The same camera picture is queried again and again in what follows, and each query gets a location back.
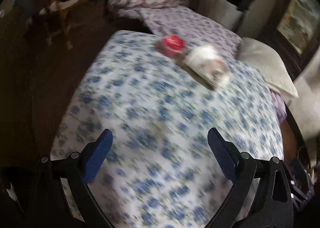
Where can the white quilted pillow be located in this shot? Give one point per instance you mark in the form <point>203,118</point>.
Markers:
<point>270,65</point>

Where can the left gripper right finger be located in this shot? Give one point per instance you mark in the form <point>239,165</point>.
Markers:
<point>272,205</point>

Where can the red lidded plastic cup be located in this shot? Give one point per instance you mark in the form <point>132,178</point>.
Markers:
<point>172,45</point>

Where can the framed landscape painting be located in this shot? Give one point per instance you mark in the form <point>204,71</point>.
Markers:
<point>299,23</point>

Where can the white tissue pack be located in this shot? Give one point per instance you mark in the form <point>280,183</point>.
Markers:
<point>207,63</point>

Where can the blue floral bed sheet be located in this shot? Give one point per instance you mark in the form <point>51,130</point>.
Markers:
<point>160,171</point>

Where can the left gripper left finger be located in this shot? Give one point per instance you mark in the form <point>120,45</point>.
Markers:
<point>55,193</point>

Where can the purple floral folded quilt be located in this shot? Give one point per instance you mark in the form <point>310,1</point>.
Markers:
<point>279,106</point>

